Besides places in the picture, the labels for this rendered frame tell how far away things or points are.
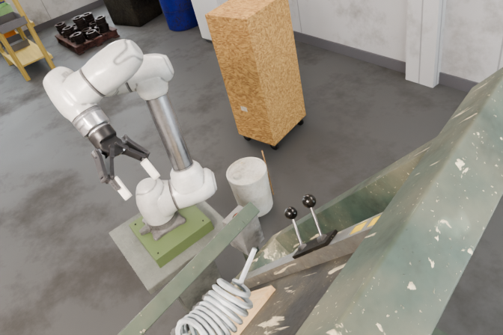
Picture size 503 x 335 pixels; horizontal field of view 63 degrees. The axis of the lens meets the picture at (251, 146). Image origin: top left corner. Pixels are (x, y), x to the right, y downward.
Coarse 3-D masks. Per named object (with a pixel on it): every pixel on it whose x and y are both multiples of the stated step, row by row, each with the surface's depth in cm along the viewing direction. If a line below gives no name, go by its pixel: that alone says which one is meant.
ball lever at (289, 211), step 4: (288, 208) 118; (292, 208) 118; (284, 212) 118; (288, 212) 117; (292, 212) 117; (296, 212) 118; (288, 216) 117; (292, 216) 117; (292, 220) 118; (296, 228) 117; (296, 232) 117; (300, 236) 116; (300, 240) 116; (300, 244) 116; (304, 244) 115; (300, 248) 115
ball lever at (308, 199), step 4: (304, 196) 108; (308, 196) 108; (312, 196) 108; (304, 200) 108; (308, 200) 107; (312, 200) 107; (304, 204) 108; (308, 204) 107; (312, 204) 107; (308, 208) 108; (312, 208) 108; (312, 212) 107; (316, 216) 107; (316, 220) 107; (316, 224) 106; (320, 228) 106; (320, 232) 106; (320, 236) 104; (324, 236) 104; (320, 240) 104
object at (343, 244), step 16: (368, 224) 88; (336, 240) 98; (352, 240) 92; (288, 256) 127; (304, 256) 113; (320, 256) 106; (336, 256) 101; (256, 272) 150; (272, 272) 134; (288, 272) 126
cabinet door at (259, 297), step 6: (264, 288) 129; (270, 288) 125; (252, 294) 136; (258, 294) 129; (264, 294) 123; (270, 294) 124; (252, 300) 129; (258, 300) 123; (264, 300) 122; (258, 306) 121; (222, 312) 153; (234, 312) 138; (252, 312) 120; (246, 318) 119; (252, 318) 119; (234, 324) 122; (246, 324) 118; (240, 330) 117
